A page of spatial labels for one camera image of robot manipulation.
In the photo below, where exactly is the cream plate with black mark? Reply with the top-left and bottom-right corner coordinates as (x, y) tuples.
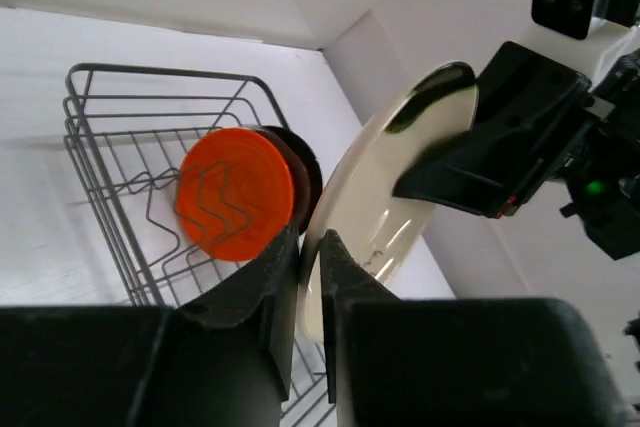
(296, 61), (478, 343)

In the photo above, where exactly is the orange round plate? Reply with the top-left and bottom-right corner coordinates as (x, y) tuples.
(175, 128), (295, 262)

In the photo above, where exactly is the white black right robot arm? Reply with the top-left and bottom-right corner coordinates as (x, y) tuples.
(388, 41), (639, 261)

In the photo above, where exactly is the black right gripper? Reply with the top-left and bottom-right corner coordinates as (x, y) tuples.
(393, 41), (639, 260)

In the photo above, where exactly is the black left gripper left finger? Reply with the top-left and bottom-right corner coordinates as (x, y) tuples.
(1, 226), (299, 426)

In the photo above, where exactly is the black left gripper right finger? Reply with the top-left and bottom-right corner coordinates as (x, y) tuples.
(319, 231), (633, 426)

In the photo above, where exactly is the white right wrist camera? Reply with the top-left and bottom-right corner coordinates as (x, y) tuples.
(517, 0), (639, 86)

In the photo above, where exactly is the grey wire dish rack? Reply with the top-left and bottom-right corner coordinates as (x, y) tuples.
(63, 63), (335, 426)

